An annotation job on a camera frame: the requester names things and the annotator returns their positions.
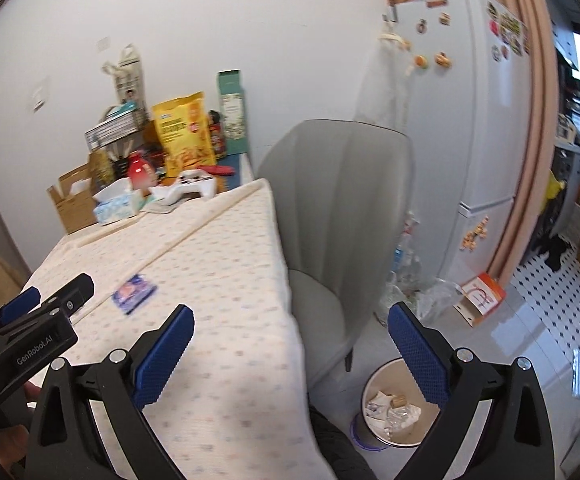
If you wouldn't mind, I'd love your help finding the blue purple tissue pack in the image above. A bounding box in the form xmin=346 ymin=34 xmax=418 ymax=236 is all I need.
xmin=112 ymin=274 xmax=156 ymax=315

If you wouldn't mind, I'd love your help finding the open brown cardboard box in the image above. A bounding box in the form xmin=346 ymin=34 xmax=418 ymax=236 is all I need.
xmin=47 ymin=164 xmax=97 ymax=234

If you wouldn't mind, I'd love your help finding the blue white tissue box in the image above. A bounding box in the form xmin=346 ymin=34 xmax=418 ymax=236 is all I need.
xmin=94 ymin=178 xmax=145 ymax=226

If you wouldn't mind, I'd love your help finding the round waste bin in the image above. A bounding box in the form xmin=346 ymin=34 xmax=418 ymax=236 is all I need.
xmin=349 ymin=358 xmax=439 ymax=452

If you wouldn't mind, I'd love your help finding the red white vase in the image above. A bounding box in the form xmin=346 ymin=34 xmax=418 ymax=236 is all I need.
xmin=127 ymin=151 xmax=157 ymax=191

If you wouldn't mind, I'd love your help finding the orange white box on floor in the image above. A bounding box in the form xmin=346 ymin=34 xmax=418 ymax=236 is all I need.
xmin=454 ymin=273 xmax=506 ymax=327

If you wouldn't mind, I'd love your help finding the white game controller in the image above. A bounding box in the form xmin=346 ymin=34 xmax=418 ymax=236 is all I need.
xmin=149 ymin=169 xmax=217 ymax=206

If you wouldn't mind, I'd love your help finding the floral cream tablecloth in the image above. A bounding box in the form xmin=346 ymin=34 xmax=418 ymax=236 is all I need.
xmin=24 ymin=178 xmax=339 ymax=480

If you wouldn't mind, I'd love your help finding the red pen tool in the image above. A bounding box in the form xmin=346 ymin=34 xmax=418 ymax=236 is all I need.
xmin=199 ymin=165 xmax=235 ymax=177

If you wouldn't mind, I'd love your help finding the yellow snack bag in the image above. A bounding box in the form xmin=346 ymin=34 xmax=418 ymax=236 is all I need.
xmin=152 ymin=92 xmax=216 ymax=178

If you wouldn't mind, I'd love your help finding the white paper carton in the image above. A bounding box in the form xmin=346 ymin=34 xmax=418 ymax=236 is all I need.
xmin=102 ymin=44 xmax=145 ymax=112

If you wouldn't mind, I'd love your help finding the green tall box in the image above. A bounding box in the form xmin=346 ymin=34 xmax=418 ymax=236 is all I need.
xmin=217 ymin=70 xmax=249 ymax=155

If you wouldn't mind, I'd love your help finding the grey upholstered chair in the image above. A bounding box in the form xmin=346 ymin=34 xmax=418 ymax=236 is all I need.
xmin=257 ymin=119 xmax=413 ymax=386

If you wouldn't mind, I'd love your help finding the white refrigerator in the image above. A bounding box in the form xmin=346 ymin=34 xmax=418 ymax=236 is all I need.
xmin=379 ymin=0 xmax=532 ymax=284

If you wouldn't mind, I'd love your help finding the white hanging bag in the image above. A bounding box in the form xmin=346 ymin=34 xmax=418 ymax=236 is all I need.
xmin=354 ymin=32 xmax=415 ymax=132

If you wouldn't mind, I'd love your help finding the black wire basket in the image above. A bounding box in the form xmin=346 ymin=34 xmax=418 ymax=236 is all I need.
xmin=85 ymin=107 xmax=145 ymax=152

